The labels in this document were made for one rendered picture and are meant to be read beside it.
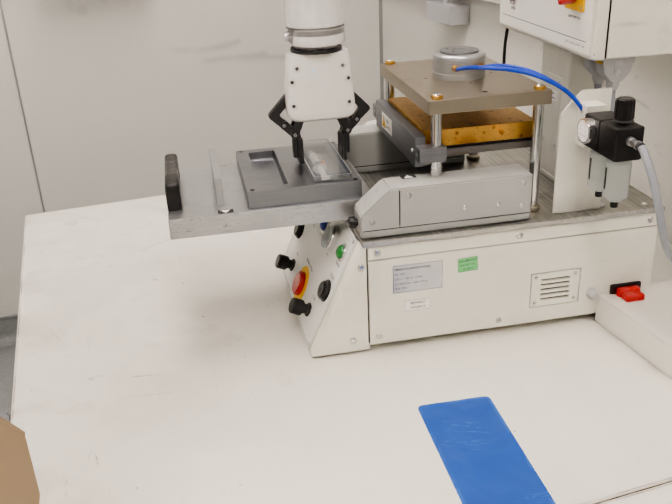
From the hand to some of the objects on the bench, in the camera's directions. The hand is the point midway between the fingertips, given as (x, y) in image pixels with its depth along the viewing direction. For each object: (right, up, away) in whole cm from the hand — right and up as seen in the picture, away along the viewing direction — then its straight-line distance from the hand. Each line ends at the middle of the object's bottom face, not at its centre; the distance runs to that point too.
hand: (321, 149), depth 121 cm
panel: (-6, -24, +10) cm, 26 cm away
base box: (+22, -22, +13) cm, 34 cm away
